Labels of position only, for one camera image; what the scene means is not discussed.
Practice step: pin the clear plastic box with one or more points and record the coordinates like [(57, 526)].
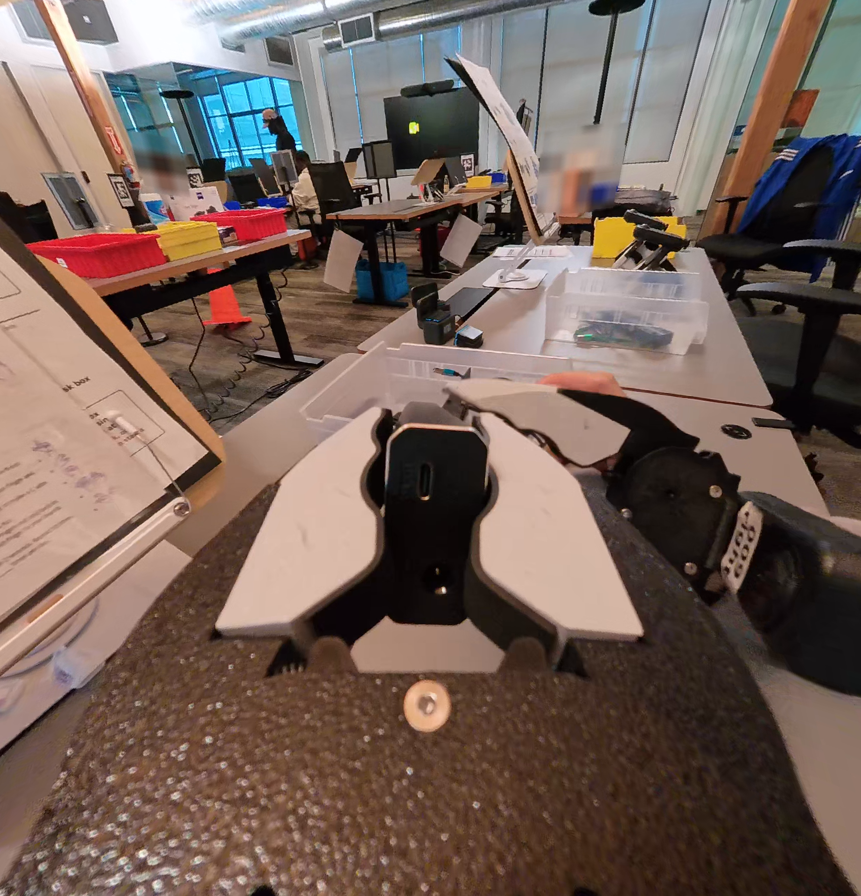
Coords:
[(633, 308), (374, 378)]

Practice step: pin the small blue black device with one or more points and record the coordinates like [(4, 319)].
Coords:
[(470, 338)]

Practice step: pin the instruction sheet on wooden board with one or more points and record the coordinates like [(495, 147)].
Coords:
[(66, 455), (504, 133)]

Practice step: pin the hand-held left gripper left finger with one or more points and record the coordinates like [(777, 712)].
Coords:
[(311, 532)]

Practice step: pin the blue jacket with white stripes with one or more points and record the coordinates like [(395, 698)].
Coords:
[(843, 182)]

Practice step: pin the white paper sheets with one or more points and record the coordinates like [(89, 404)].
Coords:
[(535, 250)]

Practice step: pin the white hanging paper sheet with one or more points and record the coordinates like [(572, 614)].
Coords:
[(343, 259), (460, 238)]

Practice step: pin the black floor lamp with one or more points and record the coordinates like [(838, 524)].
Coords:
[(609, 56)]

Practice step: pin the black charging case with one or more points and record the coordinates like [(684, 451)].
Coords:
[(434, 315)]

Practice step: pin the black power bank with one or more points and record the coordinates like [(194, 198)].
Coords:
[(430, 560)]

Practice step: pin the orange traffic cone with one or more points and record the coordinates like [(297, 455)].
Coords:
[(227, 308)]

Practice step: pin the yellow plastic bin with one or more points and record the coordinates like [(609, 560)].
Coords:
[(189, 238), (609, 241)]

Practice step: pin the blue plastic bin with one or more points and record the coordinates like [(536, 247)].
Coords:
[(381, 280)]

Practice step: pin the silver ventilation duct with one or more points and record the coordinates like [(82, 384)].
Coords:
[(402, 17)]

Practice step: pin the black tablet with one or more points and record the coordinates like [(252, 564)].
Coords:
[(472, 301)]

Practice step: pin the red plastic bin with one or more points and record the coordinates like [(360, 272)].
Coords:
[(245, 222), (94, 255)]

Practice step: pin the wooden desk with black legs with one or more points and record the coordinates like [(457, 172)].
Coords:
[(248, 255), (402, 206)]

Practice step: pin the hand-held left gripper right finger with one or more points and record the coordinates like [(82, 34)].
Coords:
[(549, 539)]

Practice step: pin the grey desk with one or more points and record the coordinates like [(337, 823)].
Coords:
[(780, 462), (724, 364)]

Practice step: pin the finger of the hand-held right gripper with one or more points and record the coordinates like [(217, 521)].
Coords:
[(542, 416)]

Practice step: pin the black handheld device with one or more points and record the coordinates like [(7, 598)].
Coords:
[(647, 218), (658, 245)]

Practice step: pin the wooden pillar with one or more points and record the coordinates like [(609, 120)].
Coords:
[(73, 77), (766, 105)]

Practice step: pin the black wall screen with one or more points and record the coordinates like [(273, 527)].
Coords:
[(437, 133)]

